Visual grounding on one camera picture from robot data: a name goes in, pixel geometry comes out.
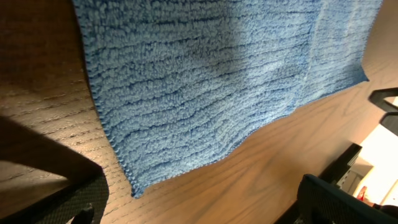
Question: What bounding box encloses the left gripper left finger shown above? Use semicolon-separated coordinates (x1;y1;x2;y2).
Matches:
1;174;109;224

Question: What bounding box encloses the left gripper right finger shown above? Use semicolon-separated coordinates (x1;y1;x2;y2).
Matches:
297;174;397;224

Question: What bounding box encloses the blue microfiber cloth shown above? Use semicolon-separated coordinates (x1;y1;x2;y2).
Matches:
73;0;381;198

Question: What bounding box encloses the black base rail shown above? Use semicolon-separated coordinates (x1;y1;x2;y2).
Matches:
276;143;362;224

